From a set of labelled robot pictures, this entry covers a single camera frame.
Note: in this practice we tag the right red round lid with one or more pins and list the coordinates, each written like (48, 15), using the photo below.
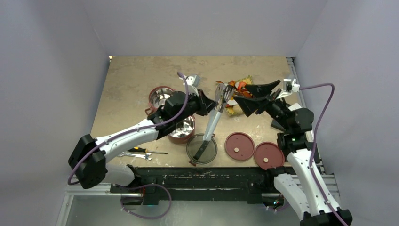
(268, 155)

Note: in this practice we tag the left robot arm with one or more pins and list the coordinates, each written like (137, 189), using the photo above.
(90, 156)

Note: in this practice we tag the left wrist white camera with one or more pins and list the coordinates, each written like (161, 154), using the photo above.
(192, 82)

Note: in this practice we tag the yellow black screwdriver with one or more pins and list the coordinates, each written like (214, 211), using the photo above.
(144, 150)

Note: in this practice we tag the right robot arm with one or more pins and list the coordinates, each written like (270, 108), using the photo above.
(311, 200)

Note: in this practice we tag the white small box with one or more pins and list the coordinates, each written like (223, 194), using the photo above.
(296, 106)

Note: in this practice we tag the silver open-end wrench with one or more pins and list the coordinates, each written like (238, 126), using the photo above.
(146, 156)

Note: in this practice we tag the red steel pot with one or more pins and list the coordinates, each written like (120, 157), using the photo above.
(183, 132)
(157, 98)

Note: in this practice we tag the far red steel pot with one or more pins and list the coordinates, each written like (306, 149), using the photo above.
(157, 98)

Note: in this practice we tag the metal serving tongs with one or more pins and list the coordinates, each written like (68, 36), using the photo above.
(223, 93)

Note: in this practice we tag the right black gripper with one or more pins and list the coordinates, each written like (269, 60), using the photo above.
(250, 105)

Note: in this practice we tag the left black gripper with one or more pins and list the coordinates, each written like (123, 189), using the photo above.
(205, 104)

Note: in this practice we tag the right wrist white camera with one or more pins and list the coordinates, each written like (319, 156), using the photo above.
(290, 86)

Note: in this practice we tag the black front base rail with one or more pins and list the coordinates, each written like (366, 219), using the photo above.
(243, 184)

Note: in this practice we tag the wrist white camera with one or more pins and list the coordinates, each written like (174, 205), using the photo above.
(192, 82)
(290, 86)

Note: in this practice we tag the left red round lid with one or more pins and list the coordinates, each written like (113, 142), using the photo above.
(239, 146)

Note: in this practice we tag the transparent grey pot lid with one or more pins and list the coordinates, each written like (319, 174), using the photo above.
(199, 151)

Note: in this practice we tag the yellow food tray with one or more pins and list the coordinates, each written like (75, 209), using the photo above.
(248, 80)

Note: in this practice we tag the near red steel pot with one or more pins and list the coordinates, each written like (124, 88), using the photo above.
(183, 132)

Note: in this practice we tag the red round lid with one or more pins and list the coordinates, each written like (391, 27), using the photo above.
(268, 155)
(239, 146)

